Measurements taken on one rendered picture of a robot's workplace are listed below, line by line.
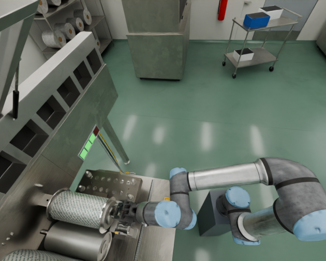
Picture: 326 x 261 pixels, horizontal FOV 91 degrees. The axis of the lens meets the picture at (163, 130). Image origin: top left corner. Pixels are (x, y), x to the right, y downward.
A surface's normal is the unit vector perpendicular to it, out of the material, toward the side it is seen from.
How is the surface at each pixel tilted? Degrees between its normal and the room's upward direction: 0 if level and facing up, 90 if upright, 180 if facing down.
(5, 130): 90
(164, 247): 0
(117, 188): 0
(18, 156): 90
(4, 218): 90
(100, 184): 0
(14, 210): 90
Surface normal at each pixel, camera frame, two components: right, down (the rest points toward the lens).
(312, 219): -0.62, -0.44
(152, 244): -0.07, -0.61
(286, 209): -1.00, -0.04
